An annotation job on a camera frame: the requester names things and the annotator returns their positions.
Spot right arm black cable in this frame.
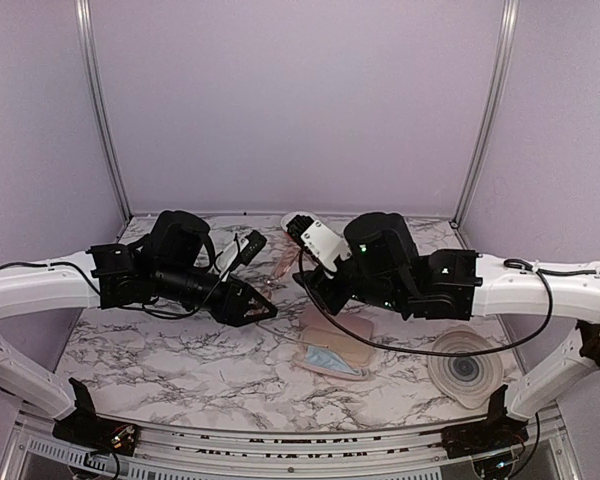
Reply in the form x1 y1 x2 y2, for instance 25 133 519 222
297 249 600 356

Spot right aluminium frame post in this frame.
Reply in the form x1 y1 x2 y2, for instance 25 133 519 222
452 0 520 229

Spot pink soft glasses case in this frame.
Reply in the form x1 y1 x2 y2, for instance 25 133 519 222
292 327 373 382

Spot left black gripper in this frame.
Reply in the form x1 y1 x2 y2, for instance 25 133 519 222
154 261 278 328

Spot pink hard glasses case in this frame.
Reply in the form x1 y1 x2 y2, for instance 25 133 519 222
299 305 374 340

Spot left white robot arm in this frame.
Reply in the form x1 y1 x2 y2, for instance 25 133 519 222
0 211 277 454

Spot pink transparent sunglasses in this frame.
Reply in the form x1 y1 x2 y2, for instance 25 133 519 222
254 246 300 320

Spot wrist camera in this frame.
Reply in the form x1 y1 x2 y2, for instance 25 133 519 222
214 230 267 281
290 218 351 277

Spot front aluminium rail base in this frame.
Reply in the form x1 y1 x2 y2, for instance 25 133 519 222
0 397 581 480

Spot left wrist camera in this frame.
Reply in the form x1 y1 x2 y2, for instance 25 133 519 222
214 230 267 281

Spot aluminium frame post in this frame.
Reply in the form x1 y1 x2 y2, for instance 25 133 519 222
452 0 520 229
75 0 133 224

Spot left aluminium frame post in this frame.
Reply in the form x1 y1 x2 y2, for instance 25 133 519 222
75 0 133 224

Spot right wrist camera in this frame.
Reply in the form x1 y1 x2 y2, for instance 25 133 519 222
290 218 351 277

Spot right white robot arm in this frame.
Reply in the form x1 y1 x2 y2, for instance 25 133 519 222
281 212 600 459

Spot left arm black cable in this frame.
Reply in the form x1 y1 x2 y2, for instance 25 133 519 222
0 232 246 321

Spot orange white bowl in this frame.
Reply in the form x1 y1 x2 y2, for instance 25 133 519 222
280 211 319 239

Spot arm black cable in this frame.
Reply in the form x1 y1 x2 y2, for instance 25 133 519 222
297 249 600 356
0 232 246 321

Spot grey swirl ceramic plate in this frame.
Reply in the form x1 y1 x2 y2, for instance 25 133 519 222
427 327 504 410

